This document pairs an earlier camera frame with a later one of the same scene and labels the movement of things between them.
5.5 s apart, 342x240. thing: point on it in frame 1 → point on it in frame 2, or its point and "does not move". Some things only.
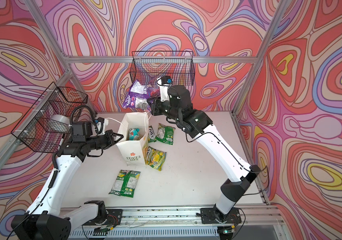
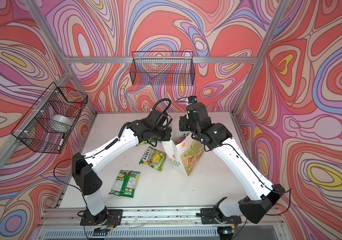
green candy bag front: [125, 183] does not move
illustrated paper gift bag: [134, 129] → [183, 151]
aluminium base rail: [192, 223] does not move
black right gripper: [155, 103] → [183, 119]
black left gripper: [108, 135] → [168, 134]
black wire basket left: [46, 126] does not move
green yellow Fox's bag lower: [155, 158] does not move
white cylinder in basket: [60, 121] does not move
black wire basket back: [148, 66] does not move
